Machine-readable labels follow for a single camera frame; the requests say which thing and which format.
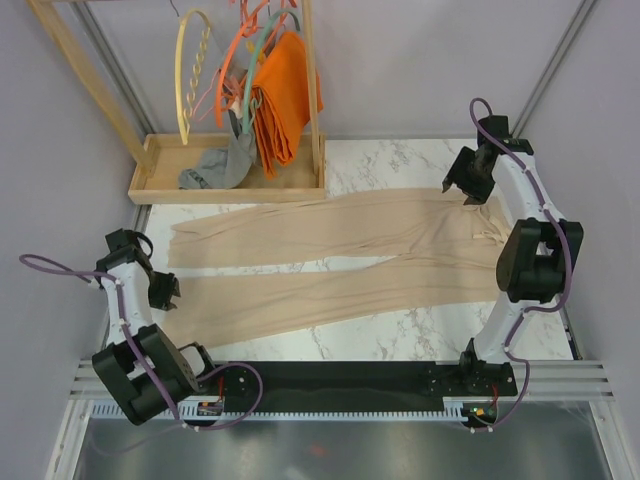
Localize beige trousers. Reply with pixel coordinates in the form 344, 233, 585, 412
162, 188, 510, 348

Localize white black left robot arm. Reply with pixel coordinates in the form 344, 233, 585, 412
92, 229, 219, 425

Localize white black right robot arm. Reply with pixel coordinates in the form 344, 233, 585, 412
442, 114, 584, 397

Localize pink thin hanger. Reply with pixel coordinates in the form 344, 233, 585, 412
193, 68, 221, 123

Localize teal plastic hanger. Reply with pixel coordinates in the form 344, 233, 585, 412
242, 8, 301, 133

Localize orange plastic hanger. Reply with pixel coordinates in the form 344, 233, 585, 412
212, 1, 283, 128

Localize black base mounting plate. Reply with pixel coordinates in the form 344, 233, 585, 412
201, 361, 517, 414

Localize wooden clothes rack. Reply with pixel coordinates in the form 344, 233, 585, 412
31, 1, 325, 205

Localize grey garment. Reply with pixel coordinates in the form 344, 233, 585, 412
178, 110, 258, 190

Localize orange cloth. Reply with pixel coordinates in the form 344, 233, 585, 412
251, 31, 310, 180

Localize aluminium frame rail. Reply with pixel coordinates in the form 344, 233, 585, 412
69, 360, 613, 402

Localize grey slotted cable duct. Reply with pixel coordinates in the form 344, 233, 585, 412
91, 396, 468, 422

